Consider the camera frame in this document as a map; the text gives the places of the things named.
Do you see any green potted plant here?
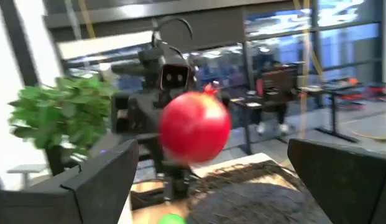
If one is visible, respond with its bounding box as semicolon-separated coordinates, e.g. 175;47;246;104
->
7;76;119;177

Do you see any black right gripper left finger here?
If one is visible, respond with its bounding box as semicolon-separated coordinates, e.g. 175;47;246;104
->
0;139;140;224

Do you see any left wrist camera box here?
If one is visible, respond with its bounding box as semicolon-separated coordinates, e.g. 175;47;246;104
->
160;63;191;91

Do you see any person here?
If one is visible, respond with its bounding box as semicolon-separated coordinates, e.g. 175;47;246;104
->
254;58;298;136

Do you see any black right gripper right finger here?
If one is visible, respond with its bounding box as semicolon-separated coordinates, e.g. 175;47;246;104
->
287;138;386;224

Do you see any small black desk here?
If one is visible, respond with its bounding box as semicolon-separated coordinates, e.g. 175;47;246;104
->
229;96;265;156

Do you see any white stool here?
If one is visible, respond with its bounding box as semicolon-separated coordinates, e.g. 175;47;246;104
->
6;164;48;187

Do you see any red pomegranate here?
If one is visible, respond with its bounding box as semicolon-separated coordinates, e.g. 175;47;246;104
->
157;83;232;165

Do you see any bright green apple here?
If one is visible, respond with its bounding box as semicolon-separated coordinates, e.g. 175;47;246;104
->
157;213;187;224

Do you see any long black desk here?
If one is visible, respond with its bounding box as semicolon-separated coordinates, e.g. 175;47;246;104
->
298;82;386;144

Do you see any black wire basket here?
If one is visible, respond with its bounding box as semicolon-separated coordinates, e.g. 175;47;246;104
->
188;182;332;224
186;160;333;224

